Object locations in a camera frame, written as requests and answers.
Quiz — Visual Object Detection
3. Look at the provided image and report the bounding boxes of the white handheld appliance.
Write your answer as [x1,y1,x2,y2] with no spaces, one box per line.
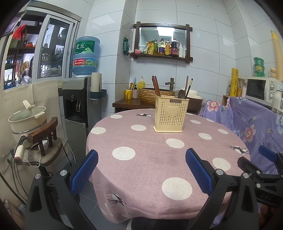
[14,135,29,165]

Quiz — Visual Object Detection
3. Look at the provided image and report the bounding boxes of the dark wooden chair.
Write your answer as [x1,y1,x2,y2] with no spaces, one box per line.
[14,117,71,177]

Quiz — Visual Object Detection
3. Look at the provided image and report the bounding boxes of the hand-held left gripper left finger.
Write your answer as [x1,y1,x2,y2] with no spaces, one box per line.
[24,149,99,230]

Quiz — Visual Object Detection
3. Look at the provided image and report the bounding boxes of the dark chopstick with pale band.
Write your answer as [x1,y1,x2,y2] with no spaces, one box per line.
[185,78,193,99]

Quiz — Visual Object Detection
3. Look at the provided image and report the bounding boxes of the cream plastic utensil holder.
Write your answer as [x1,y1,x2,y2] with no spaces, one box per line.
[154,95,190,133]

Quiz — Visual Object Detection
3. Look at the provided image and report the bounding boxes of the beige cloth panel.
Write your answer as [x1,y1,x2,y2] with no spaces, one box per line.
[0,80,64,155]

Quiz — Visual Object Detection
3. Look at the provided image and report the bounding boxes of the yellow green packet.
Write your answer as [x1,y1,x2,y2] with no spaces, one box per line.
[143,41,155,55]

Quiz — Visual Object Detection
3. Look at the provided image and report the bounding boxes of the brown wooden chopstick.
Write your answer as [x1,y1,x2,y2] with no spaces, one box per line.
[151,76,158,96]
[154,76,161,97]

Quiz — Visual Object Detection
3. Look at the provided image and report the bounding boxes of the green hanging packet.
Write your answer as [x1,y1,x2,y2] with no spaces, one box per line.
[123,36,131,56]

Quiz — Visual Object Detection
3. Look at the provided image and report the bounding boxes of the aluminium sliding window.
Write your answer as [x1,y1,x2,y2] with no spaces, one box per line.
[0,0,81,90]

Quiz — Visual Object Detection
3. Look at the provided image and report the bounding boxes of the dark soy sauce bottle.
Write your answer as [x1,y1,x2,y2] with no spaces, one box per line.
[171,38,179,57]

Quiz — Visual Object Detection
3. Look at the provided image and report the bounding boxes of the dark wooden counter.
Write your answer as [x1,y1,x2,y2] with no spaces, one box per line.
[112,98,200,115]

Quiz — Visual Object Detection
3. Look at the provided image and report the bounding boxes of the blue water jug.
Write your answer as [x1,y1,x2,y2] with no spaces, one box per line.
[71,36,101,77]

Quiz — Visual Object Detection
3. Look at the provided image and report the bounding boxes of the purple floral cloth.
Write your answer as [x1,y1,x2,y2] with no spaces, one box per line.
[199,96,283,224]

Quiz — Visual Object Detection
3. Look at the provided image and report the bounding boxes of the brown and white rice cooker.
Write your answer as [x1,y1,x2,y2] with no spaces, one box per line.
[188,89,203,112]

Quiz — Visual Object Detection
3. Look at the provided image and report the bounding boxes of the red paper ornament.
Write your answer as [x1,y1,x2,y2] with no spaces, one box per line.
[13,23,28,38]

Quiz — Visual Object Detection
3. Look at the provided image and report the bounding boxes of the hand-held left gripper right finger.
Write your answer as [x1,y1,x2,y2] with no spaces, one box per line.
[185,148,259,230]

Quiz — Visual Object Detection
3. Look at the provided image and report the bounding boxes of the bronze faucet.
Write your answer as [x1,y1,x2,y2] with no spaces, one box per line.
[165,77,176,91]

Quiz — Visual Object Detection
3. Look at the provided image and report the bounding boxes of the wicker basin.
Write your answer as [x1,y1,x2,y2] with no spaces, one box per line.
[138,87,176,104]

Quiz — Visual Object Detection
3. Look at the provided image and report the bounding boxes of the yellow roll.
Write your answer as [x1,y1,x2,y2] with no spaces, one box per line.
[230,68,239,97]

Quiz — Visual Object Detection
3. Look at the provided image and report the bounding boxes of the blue-grey plastic holder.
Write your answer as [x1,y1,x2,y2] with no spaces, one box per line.
[89,88,107,104]

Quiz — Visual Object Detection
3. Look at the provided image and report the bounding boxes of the black cables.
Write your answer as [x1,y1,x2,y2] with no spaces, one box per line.
[4,150,29,204]

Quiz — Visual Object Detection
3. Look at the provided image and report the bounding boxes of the white microwave oven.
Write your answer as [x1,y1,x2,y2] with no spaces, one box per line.
[245,77,282,104]

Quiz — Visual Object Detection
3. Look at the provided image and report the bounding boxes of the pink polka dot tablecloth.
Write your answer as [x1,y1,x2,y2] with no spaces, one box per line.
[86,108,251,224]

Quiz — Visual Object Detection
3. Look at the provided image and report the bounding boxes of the paper cup tube holder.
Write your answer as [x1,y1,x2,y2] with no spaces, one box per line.
[91,72,102,92]

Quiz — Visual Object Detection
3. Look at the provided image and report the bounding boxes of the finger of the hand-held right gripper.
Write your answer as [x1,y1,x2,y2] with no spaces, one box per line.
[258,145,283,164]
[237,156,283,184]

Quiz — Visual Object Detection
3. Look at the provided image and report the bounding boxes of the yellow soap dispenser bottle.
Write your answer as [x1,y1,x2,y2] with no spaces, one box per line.
[137,76,146,91]

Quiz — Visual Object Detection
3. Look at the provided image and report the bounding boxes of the cream pot with glass lid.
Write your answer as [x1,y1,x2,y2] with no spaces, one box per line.
[8,100,47,134]

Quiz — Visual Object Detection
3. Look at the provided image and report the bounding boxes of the wooden framed mirror shelf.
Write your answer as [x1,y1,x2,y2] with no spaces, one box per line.
[130,21,193,64]

